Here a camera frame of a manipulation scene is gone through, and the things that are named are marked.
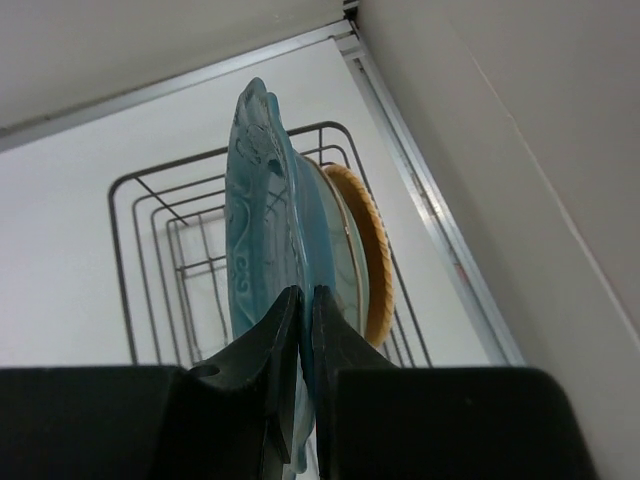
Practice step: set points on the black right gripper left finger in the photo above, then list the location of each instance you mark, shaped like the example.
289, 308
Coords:
239, 404

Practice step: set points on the dark teal scalloped plate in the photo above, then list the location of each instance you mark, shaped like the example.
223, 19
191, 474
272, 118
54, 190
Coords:
264, 240

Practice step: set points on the light blue flower plate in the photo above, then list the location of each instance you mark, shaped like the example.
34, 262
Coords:
351, 290

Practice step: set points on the orange woven wicker plate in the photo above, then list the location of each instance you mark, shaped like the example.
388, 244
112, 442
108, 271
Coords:
361, 205

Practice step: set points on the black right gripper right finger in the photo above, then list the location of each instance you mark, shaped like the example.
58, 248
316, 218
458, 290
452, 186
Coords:
379, 421

